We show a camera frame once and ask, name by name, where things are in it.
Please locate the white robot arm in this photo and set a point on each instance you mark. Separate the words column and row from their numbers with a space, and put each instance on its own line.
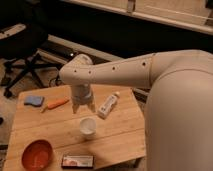
column 179, row 106

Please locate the wooden table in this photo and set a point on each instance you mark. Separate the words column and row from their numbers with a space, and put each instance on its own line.
column 118, row 138

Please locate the blue sponge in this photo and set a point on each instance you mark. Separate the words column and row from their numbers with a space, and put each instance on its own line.
column 35, row 101

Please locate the black office chair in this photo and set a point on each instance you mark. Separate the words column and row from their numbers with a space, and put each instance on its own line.
column 19, row 46

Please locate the white plastic bottle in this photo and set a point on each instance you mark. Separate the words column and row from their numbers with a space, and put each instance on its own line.
column 106, row 107

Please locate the red bowl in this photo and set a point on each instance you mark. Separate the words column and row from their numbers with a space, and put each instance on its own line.
column 37, row 155

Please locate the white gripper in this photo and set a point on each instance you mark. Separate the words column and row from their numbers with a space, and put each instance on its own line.
column 82, row 95

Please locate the orange pepper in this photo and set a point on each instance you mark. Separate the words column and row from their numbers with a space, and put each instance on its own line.
column 54, row 104

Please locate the black rectangular box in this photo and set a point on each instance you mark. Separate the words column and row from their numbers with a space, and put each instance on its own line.
column 77, row 161

